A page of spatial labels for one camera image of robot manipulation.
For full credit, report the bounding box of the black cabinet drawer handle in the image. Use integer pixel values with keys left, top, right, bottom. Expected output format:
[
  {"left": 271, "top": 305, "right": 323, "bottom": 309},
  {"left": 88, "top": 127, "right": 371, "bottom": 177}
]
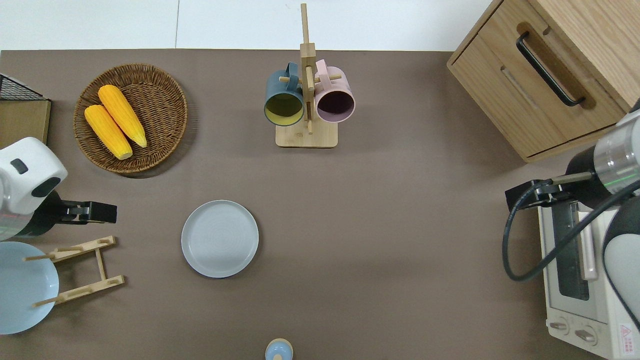
[{"left": 516, "top": 31, "right": 586, "bottom": 108}]

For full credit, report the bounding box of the teal mug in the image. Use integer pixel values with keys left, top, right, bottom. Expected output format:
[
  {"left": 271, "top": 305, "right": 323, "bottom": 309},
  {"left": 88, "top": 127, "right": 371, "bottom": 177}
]
[{"left": 263, "top": 61, "right": 305, "bottom": 127}]

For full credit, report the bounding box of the brown table mat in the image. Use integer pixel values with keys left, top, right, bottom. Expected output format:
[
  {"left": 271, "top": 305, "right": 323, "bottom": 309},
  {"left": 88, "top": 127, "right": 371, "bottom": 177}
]
[{"left": 0, "top": 48, "right": 640, "bottom": 360}]

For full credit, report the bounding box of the yellow corn cob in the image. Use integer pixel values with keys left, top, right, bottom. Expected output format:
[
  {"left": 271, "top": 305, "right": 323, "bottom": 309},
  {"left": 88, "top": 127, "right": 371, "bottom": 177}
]
[
  {"left": 84, "top": 104, "right": 134, "bottom": 161},
  {"left": 98, "top": 84, "right": 149, "bottom": 149}
]

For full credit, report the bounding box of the white toaster oven door handle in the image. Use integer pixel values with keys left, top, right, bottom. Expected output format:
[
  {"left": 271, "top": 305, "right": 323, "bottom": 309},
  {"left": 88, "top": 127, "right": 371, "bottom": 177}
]
[{"left": 577, "top": 210, "right": 599, "bottom": 282}]

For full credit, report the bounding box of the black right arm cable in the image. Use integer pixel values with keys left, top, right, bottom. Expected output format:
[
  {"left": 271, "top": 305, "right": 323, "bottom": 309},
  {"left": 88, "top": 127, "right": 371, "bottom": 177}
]
[{"left": 502, "top": 179, "right": 640, "bottom": 282}]

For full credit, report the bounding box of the light blue plate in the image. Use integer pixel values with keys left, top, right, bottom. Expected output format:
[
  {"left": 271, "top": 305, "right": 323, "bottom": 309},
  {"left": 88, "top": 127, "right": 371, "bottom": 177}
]
[{"left": 0, "top": 241, "right": 60, "bottom": 335}]

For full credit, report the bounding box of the wooden mug tree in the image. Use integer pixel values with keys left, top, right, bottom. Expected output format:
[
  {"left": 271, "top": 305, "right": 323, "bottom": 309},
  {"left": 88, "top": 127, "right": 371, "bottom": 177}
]
[{"left": 275, "top": 3, "right": 339, "bottom": 149}]

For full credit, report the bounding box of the pink mug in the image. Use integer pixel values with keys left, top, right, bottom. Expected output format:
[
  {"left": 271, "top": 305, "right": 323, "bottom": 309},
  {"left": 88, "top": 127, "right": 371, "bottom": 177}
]
[{"left": 314, "top": 59, "right": 356, "bottom": 124}]

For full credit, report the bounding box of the white toaster oven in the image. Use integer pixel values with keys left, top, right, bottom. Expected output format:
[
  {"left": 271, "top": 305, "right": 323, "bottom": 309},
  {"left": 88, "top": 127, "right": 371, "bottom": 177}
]
[{"left": 537, "top": 200, "right": 640, "bottom": 360}]

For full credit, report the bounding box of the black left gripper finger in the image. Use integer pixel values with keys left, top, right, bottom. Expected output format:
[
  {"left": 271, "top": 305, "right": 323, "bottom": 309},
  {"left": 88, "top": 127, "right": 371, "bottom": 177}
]
[
  {"left": 90, "top": 201, "right": 118, "bottom": 224},
  {"left": 62, "top": 201, "right": 92, "bottom": 224}
]

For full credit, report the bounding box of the wooden drawer cabinet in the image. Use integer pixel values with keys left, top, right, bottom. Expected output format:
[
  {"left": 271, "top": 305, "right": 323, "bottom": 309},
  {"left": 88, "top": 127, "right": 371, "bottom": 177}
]
[{"left": 446, "top": 0, "right": 640, "bottom": 163}]

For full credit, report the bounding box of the brown wicker basket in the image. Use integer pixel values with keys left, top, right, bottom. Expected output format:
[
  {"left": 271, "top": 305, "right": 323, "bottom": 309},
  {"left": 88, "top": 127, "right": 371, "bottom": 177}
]
[{"left": 73, "top": 63, "right": 189, "bottom": 174}]

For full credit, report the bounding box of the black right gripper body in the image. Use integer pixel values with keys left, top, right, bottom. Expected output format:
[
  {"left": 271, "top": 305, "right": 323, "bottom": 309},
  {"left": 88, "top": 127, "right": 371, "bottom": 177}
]
[{"left": 567, "top": 147, "right": 608, "bottom": 207}]

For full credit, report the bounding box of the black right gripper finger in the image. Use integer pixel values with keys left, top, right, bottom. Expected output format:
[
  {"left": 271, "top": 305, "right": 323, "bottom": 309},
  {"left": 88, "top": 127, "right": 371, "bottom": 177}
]
[
  {"left": 505, "top": 181, "right": 542, "bottom": 212},
  {"left": 540, "top": 179, "right": 568, "bottom": 207}
]

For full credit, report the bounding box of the gray plate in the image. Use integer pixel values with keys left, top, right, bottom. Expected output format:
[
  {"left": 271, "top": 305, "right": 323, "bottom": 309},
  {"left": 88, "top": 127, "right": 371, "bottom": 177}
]
[{"left": 181, "top": 200, "right": 260, "bottom": 279}]

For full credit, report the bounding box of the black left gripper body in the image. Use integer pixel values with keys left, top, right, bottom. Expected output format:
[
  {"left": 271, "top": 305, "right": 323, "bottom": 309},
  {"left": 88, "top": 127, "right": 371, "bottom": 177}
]
[{"left": 22, "top": 192, "right": 66, "bottom": 237}]

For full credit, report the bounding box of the wooden plate rack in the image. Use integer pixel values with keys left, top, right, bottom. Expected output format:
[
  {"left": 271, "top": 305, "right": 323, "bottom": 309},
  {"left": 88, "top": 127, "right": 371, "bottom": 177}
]
[{"left": 23, "top": 235, "right": 126, "bottom": 307}]

